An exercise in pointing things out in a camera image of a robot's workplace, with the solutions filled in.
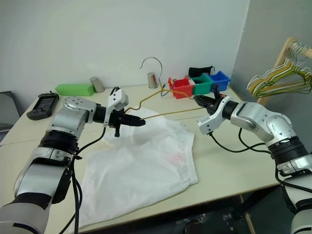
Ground hangers on wooden rack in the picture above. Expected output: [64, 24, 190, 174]
[246, 42, 312, 95]

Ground blue plastic bin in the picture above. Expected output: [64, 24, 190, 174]
[209, 70, 232, 92]

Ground slim metal cup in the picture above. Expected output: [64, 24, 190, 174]
[147, 72, 158, 88]

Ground black fabric pouch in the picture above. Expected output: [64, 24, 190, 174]
[188, 65, 215, 77]

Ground white shorts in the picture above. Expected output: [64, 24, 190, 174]
[69, 107, 199, 232]

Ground wooden clothes rack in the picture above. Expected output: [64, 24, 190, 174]
[257, 37, 312, 106]

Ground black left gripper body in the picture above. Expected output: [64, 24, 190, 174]
[108, 109, 128, 137]

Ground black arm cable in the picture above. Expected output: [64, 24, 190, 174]
[208, 126, 312, 195]
[62, 125, 108, 234]

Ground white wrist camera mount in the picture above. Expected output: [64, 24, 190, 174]
[102, 88, 129, 128]
[196, 96, 231, 135]

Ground yellow wire hanger grey hook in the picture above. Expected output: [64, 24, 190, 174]
[128, 57, 209, 121]

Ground green wire hanger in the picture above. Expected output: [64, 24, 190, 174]
[262, 62, 312, 95]

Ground red plastic bin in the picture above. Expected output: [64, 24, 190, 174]
[168, 75, 196, 99]

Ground black handheld controller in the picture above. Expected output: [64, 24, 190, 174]
[26, 92, 60, 120]

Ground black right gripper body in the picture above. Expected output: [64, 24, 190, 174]
[205, 84, 224, 115]

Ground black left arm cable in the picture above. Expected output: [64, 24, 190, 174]
[62, 125, 108, 234]

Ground wide metal cup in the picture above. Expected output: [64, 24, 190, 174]
[89, 77, 105, 94]

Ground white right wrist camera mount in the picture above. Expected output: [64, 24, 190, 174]
[196, 96, 231, 135]

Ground green plastic bin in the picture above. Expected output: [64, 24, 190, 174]
[190, 73, 214, 96]

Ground dark laptop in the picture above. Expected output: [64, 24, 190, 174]
[0, 91, 21, 144]

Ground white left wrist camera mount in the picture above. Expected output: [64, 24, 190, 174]
[102, 88, 129, 128]

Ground green rectangular block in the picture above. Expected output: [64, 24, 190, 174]
[55, 83, 95, 97]

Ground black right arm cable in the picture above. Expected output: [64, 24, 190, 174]
[208, 126, 312, 195]

